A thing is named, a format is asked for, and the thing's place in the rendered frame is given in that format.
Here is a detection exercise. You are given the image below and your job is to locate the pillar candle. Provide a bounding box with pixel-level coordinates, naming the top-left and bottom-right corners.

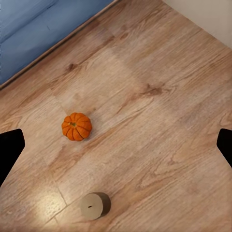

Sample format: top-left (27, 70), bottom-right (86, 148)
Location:
top-left (80, 192), bottom-right (111, 220)

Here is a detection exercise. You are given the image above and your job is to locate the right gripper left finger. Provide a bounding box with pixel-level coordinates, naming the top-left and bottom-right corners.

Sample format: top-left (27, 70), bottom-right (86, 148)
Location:
top-left (0, 129), bottom-right (25, 186)

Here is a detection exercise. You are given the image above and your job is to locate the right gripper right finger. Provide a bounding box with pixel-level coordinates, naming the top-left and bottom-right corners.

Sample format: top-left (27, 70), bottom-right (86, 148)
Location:
top-left (217, 128), bottom-right (232, 167)

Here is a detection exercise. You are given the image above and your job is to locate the pumpkin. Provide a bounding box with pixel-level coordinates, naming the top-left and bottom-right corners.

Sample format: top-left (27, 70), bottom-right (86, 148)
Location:
top-left (61, 113), bottom-right (92, 142)

